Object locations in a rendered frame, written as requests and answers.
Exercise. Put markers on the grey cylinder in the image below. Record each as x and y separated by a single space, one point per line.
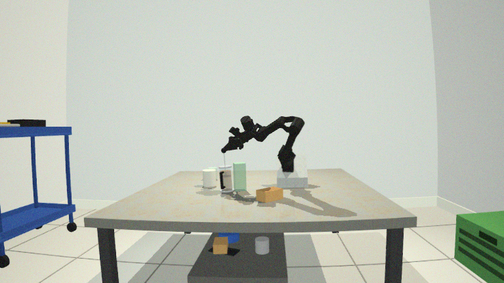
262 245

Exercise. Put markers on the dark grey flat panel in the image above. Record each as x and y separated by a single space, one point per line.
246 266

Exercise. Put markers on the tan cardboard box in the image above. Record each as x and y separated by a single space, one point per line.
220 245
269 194

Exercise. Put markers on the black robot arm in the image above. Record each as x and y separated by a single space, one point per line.
285 155

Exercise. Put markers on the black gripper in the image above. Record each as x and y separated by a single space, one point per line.
235 142

